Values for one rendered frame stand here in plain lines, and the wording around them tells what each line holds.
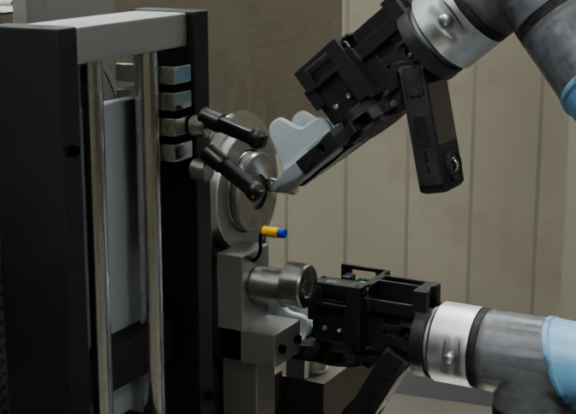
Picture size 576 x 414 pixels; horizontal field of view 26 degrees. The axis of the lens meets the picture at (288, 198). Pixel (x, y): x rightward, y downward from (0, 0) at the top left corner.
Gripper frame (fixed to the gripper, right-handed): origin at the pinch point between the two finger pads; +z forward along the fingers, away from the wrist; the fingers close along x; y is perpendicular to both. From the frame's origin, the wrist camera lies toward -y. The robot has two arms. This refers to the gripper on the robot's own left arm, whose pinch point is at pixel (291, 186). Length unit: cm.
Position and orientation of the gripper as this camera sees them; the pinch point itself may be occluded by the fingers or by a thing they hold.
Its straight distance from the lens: 116.3
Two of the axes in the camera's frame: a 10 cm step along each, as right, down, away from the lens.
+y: -5.7, -8.1, 1.2
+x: -4.7, 2.0, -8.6
